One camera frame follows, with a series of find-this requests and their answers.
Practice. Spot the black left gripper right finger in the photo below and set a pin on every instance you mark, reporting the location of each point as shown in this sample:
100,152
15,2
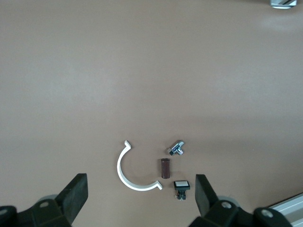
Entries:
208,205

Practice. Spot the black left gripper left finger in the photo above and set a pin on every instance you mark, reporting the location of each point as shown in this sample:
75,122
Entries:
71,205

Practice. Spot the white square push button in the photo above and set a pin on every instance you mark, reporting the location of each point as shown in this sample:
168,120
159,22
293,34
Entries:
181,185

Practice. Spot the white drawer cabinet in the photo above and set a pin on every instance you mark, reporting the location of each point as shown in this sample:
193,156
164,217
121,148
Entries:
293,208

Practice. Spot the brown cylinder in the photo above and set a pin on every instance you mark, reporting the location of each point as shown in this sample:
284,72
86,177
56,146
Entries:
165,168

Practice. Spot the white curved pipe clamp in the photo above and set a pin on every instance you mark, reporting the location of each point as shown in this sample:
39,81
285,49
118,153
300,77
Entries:
119,170

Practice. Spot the chrome pipe fitting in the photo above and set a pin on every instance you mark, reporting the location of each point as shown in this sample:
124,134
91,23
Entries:
175,147

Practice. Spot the brown table cover sheet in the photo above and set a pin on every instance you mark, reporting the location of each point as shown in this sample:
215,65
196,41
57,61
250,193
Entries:
94,71

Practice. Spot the grey metal bracket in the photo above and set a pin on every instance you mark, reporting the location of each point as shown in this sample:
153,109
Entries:
282,2

